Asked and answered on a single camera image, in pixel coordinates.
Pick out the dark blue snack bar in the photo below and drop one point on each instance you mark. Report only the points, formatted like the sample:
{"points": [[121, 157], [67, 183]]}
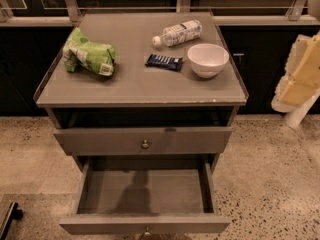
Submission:
{"points": [[164, 62]]}

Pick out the clear plastic water bottle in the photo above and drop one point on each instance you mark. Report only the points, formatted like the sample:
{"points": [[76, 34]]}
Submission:
{"points": [[178, 34]]}

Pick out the open grey middle drawer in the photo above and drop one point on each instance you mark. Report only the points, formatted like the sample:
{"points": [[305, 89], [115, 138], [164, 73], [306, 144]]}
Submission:
{"points": [[145, 197]]}

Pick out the white ceramic bowl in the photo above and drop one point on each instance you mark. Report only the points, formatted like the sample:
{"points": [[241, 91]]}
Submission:
{"points": [[207, 60]]}

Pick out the metal railing frame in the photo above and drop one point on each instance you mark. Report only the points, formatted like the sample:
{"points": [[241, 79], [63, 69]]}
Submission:
{"points": [[22, 13]]}

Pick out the green rice chip bag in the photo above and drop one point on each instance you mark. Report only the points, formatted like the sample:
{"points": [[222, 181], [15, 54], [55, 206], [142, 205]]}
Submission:
{"points": [[95, 57]]}

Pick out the grey drawer cabinet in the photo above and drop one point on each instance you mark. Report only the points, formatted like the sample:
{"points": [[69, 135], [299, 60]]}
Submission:
{"points": [[137, 96]]}

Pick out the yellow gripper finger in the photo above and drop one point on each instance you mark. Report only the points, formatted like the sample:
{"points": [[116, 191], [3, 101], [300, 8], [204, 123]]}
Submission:
{"points": [[289, 96], [308, 71]]}

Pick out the closed grey upper drawer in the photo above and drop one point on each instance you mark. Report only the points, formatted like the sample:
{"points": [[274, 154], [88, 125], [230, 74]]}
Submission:
{"points": [[142, 141]]}

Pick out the white cylindrical post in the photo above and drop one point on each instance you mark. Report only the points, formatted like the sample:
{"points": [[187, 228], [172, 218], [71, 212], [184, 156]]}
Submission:
{"points": [[295, 117]]}

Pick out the black object on floor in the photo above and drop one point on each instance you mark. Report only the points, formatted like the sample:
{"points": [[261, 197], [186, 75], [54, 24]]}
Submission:
{"points": [[13, 213]]}

